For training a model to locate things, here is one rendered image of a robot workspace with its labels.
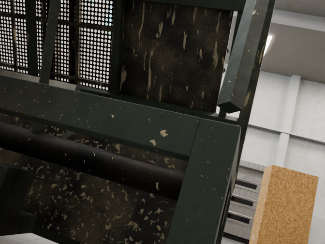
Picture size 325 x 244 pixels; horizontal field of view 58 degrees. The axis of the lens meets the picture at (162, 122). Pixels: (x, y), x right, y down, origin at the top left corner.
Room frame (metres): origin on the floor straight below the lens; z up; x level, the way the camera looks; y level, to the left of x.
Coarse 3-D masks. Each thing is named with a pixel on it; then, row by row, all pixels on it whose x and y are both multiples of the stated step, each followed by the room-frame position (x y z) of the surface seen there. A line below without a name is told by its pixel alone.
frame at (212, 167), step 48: (0, 96) 0.76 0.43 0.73; (48, 96) 0.72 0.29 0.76; (96, 96) 0.68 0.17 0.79; (0, 144) 1.52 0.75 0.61; (48, 144) 1.42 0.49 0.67; (96, 144) 1.91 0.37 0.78; (144, 144) 0.64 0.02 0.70; (192, 144) 0.61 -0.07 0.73; (0, 192) 1.47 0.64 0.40; (48, 192) 1.97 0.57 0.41; (96, 192) 1.88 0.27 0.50; (144, 192) 1.79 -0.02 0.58; (192, 192) 0.60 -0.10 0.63; (96, 240) 1.85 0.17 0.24; (144, 240) 1.77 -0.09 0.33; (192, 240) 0.60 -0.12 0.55
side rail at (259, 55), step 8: (272, 0) 1.27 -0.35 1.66; (272, 8) 1.28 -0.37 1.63; (264, 24) 1.33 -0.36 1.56; (264, 32) 1.35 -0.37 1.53; (264, 40) 1.37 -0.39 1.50; (264, 48) 1.39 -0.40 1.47; (256, 56) 1.42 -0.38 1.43; (256, 64) 1.44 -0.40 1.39; (256, 72) 1.46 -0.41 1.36; (256, 80) 1.48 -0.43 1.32; (248, 88) 1.52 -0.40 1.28; (248, 96) 1.54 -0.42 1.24; (248, 104) 1.56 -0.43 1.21; (240, 112) 1.60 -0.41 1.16; (248, 112) 1.58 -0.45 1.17; (240, 120) 1.62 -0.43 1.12; (248, 120) 1.60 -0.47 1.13; (240, 136) 1.66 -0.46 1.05; (240, 144) 1.69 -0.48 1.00; (240, 152) 1.71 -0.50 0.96
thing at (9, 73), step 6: (0, 72) 1.66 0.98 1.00; (6, 72) 1.65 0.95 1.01; (12, 72) 1.64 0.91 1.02; (24, 78) 1.61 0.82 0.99; (30, 78) 1.60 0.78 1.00; (36, 78) 1.59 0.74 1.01; (54, 84) 1.55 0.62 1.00; (60, 84) 1.54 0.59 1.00; (66, 84) 1.53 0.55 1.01; (72, 84) 1.52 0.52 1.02; (78, 90) 1.55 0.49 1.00
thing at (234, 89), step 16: (256, 0) 0.67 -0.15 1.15; (48, 16) 1.31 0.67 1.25; (256, 16) 0.67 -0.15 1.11; (48, 32) 1.33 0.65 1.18; (240, 32) 0.68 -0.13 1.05; (256, 32) 0.66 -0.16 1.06; (48, 48) 1.36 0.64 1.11; (240, 48) 0.65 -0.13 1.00; (256, 48) 0.66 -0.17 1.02; (48, 64) 1.39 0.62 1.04; (240, 64) 0.63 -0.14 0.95; (48, 80) 1.42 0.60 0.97; (224, 80) 0.66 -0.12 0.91; (240, 80) 0.63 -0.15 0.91; (224, 96) 0.64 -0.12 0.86; (240, 96) 0.63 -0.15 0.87; (32, 128) 1.51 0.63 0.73
